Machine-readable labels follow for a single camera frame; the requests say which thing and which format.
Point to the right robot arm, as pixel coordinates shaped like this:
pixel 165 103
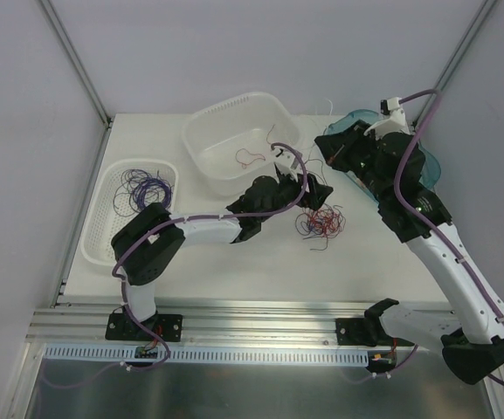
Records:
pixel 471 344

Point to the left aluminium frame post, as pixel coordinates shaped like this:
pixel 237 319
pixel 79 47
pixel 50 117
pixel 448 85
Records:
pixel 66 44

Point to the aluminium frame post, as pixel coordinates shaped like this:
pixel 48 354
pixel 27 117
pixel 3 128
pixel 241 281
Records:
pixel 66 44
pixel 467 41

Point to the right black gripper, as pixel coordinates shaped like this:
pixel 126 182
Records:
pixel 341 146

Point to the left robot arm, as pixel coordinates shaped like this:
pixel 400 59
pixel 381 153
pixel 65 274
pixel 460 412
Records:
pixel 145 246

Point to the white perforated flat basket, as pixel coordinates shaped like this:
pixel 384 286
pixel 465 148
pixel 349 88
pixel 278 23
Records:
pixel 125 189

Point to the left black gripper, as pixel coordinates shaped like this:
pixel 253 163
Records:
pixel 306 192

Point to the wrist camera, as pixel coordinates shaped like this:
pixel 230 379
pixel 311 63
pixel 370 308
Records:
pixel 393 119
pixel 285 163

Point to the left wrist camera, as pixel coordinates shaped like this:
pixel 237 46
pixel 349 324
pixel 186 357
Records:
pixel 285 163

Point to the white slotted cable duct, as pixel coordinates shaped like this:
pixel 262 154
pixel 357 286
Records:
pixel 209 355

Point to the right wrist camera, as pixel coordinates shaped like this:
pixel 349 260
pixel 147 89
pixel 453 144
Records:
pixel 393 119

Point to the white deep plastic basket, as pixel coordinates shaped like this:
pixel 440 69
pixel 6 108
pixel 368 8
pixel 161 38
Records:
pixel 230 142

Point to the teal transparent plastic bin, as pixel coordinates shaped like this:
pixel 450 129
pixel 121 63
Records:
pixel 431 171

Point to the right aluminium frame post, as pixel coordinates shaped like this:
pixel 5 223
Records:
pixel 467 41

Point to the aluminium mounting rail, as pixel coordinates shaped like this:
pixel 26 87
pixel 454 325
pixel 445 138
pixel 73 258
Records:
pixel 206 322

